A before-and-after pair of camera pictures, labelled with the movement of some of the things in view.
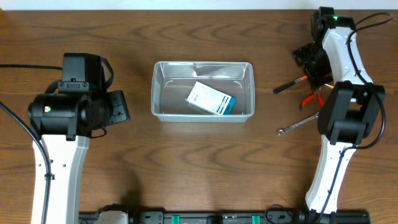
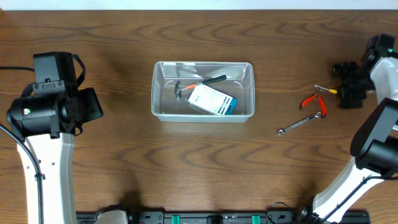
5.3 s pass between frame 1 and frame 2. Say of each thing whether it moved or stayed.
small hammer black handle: moved
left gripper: moved
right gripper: moved
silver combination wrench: stayed
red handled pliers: stayed
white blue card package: stayed
